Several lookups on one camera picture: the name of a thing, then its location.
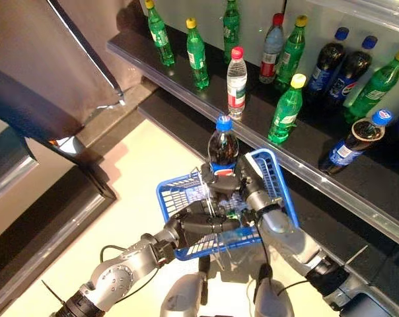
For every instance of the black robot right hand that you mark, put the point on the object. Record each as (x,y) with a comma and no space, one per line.
(226,188)

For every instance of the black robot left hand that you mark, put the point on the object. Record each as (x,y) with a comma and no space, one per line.
(199,223)

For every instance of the blue plastic shopping basket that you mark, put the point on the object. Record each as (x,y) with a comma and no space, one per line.
(287,198)

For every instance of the green Sprite bottle yellow cap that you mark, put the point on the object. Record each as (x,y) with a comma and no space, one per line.
(160,36)
(234,216)
(231,29)
(371,92)
(285,115)
(197,56)
(290,53)

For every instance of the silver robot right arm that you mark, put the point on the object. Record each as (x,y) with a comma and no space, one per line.
(285,237)

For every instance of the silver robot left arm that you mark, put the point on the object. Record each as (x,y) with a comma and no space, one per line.
(113,274)

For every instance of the black robot left foot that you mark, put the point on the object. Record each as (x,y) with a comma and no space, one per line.
(204,280)

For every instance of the black robot foot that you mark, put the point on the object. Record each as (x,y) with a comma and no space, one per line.
(264,277)
(204,280)

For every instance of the grey robot left leg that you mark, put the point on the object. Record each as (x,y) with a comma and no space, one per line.
(179,297)

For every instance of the grey robot leg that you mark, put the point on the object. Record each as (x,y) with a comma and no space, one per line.
(272,302)
(179,297)

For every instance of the black base shelf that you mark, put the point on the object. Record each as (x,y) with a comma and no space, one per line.
(173,122)

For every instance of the black robot right foot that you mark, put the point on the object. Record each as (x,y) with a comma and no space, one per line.
(264,277)

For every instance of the black shelf board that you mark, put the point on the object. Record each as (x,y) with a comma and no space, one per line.
(311,155)
(178,71)

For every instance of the water bottle red cap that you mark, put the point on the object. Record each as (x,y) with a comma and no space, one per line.
(271,49)
(236,86)

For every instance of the grey robot right leg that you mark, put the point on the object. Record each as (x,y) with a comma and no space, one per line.
(272,302)

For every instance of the black side display stand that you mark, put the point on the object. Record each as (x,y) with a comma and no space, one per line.
(70,204)

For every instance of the white zip tie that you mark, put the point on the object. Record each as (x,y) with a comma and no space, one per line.
(356,255)

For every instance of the black zip tie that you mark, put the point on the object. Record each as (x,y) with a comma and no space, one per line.
(54,294)

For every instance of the small orange item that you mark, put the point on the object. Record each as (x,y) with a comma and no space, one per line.
(53,142)

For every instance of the pale shelf back panel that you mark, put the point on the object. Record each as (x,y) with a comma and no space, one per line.
(206,10)

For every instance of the row of dark pepsi bottles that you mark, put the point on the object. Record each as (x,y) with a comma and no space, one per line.
(318,20)

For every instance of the brown cover sheet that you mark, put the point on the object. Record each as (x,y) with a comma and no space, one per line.
(27,49)

